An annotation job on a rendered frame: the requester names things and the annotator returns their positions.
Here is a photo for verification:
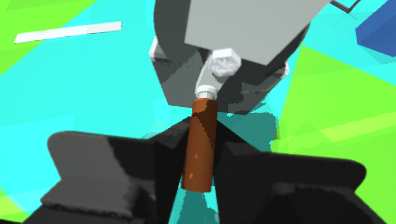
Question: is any dark grey l-shaped rod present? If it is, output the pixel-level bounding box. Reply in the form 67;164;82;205
329;0;361;14

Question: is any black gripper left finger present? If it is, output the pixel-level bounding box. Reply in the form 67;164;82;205
46;116;191;224

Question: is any blue rectangular block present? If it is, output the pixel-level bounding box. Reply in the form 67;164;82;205
355;0;396;57

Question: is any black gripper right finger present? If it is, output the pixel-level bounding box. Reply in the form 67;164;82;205
213;120;367;224

